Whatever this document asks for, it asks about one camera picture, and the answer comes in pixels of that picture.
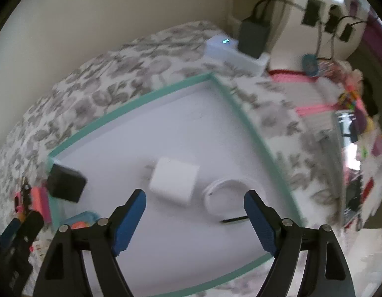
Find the black usb charger cube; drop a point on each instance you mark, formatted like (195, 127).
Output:
(65, 183)

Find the white cut-out shelf panel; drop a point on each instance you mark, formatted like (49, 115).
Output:
(330, 29)

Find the black power adapter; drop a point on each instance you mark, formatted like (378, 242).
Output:
(253, 36)

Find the orange carrot knife card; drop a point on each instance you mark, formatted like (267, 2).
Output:
(82, 220)

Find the white usb charger cube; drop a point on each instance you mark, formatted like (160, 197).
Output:
(174, 180)

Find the smartphone on stand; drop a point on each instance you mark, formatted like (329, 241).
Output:
(351, 176)

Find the white smartwatch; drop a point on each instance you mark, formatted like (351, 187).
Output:
(224, 198)

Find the round blue sticker jar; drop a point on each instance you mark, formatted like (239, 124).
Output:
(309, 64)

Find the pink kids band watch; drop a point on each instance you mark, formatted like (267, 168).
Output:
(18, 206)

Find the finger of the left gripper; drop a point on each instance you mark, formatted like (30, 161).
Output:
(9, 233)

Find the black toy car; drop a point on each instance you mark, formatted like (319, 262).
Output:
(26, 194)

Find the teal shallow cardboard tray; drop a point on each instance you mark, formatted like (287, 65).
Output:
(193, 151)

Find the pink white crochet mat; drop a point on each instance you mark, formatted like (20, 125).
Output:
(315, 99)

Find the floral grey white blanket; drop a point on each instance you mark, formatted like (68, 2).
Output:
(115, 78)

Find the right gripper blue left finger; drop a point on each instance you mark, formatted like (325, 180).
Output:
(125, 220)

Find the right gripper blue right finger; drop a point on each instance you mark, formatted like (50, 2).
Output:
(256, 211)

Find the white power strip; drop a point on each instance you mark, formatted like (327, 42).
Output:
(224, 48)

